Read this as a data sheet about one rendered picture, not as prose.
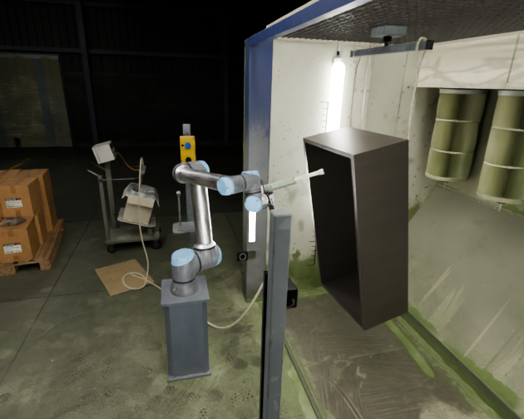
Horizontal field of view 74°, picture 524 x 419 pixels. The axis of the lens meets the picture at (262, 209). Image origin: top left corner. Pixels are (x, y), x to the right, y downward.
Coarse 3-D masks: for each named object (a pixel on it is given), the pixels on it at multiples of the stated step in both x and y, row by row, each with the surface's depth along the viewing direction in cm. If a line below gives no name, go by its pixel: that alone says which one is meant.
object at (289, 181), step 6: (306, 174) 207; (312, 174) 205; (318, 174) 205; (282, 180) 210; (288, 180) 209; (294, 180) 208; (264, 186) 213; (270, 186) 213; (276, 186) 211; (282, 186) 211
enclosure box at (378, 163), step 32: (352, 128) 235; (320, 160) 245; (352, 160) 184; (384, 160) 190; (320, 192) 253; (352, 192) 263; (384, 192) 197; (320, 224) 263; (352, 224) 273; (384, 224) 205; (320, 256) 273; (352, 256) 284; (384, 256) 213; (352, 288) 270; (384, 288) 223; (384, 320) 233
